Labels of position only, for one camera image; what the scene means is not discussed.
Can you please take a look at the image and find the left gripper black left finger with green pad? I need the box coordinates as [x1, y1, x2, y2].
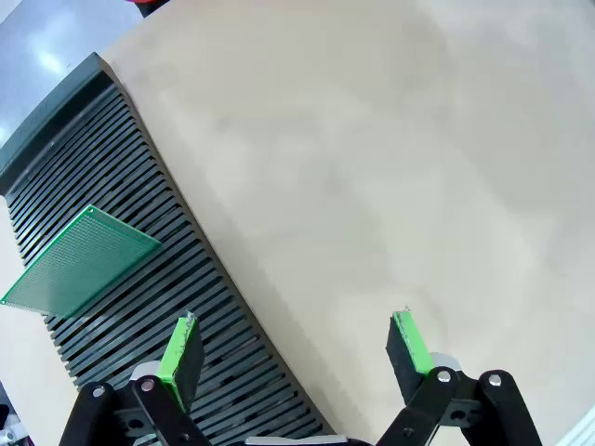
[58, 311, 211, 446]

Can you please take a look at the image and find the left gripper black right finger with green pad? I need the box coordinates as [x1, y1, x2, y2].
[375, 308, 545, 446]

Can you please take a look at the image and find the green perforated PCB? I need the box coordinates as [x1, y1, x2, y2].
[0, 204, 163, 321]

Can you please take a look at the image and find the black slotted PCB rack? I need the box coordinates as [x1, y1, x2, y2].
[0, 51, 334, 446]

